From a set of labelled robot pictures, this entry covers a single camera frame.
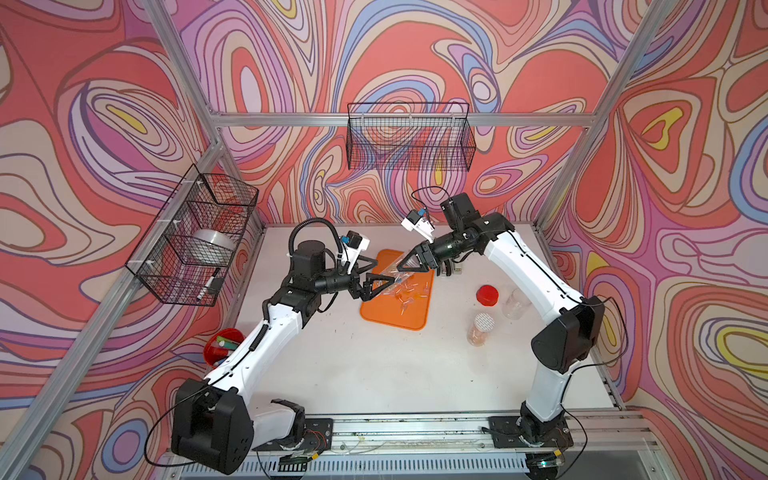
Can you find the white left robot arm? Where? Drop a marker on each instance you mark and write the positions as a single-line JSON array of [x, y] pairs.
[[214, 422]]

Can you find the red jar lid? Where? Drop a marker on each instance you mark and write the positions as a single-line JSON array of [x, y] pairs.
[[487, 295]]

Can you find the aluminium frame corner post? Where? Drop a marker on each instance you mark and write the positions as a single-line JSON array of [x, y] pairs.
[[594, 123]]

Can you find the black marker in basket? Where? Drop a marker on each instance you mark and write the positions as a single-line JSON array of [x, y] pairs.
[[207, 285]]

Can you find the black wire basket left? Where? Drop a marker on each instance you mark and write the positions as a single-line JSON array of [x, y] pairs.
[[185, 257]]

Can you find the white lid candy jar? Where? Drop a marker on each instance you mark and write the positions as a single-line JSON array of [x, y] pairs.
[[388, 266]]

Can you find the patterned lid candy jar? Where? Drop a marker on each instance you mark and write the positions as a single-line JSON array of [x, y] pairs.
[[482, 325]]

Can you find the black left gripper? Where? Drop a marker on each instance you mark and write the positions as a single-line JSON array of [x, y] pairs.
[[363, 291]]

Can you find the black wire basket back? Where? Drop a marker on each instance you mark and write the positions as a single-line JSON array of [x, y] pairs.
[[409, 136]]

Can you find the orange tray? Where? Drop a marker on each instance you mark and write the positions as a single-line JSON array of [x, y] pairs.
[[384, 310]]

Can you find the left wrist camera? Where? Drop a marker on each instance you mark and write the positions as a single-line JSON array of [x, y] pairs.
[[354, 244]]

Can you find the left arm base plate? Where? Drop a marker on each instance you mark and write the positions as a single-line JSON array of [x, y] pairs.
[[316, 437]]

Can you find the red lid candy jar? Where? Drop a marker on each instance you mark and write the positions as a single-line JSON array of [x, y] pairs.
[[516, 304]]

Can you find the white bowl in basket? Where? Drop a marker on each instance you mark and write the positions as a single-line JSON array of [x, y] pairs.
[[211, 247]]

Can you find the lollipop candies on tray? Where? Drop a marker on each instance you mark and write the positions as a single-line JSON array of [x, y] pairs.
[[409, 293]]

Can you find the red pen cup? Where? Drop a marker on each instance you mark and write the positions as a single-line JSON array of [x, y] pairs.
[[221, 345]]

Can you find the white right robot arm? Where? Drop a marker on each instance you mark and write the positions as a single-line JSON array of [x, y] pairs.
[[572, 322]]

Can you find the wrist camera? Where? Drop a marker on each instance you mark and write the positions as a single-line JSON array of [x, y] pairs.
[[417, 220], [354, 244]]

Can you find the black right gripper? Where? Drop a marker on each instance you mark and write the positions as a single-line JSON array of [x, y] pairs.
[[427, 247]]

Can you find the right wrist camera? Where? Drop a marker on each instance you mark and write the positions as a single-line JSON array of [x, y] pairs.
[[417, 220]]

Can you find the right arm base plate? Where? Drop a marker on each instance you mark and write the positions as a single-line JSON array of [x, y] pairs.
[[529, 432]]

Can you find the black wire basket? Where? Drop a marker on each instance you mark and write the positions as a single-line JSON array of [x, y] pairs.
[[409, 136], [185, 257]]

